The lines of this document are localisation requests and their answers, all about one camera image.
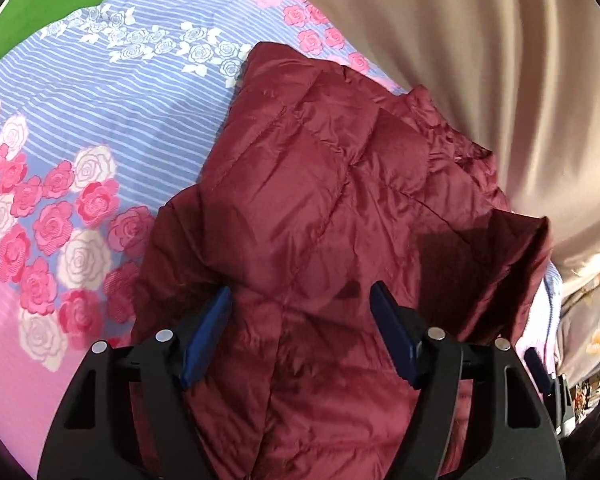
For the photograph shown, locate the maroon quilted jacket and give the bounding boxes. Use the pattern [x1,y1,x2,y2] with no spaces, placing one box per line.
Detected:
[130,41,553,480]

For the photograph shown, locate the beige curtain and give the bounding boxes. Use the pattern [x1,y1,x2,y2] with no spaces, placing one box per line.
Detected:
[160,0,600,301]

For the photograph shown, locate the floral pink and blue bedsheet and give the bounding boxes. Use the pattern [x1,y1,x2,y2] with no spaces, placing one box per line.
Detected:
[0,0,563,461]

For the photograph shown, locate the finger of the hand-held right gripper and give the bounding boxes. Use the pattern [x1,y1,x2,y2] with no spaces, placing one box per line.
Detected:
[524,347,557,403]

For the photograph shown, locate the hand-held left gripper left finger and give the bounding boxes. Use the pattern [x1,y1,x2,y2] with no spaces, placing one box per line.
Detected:
[36,286,233,480]

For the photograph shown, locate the dark cloth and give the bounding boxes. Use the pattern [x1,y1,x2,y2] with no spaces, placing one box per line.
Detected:
[565,360,600,466]

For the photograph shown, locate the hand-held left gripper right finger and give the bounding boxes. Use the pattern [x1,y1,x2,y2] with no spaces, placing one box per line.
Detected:
[369,280,567,480]

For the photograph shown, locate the cream flower-print cloth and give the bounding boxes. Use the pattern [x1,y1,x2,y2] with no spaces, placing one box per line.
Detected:
[555,255,600,391]

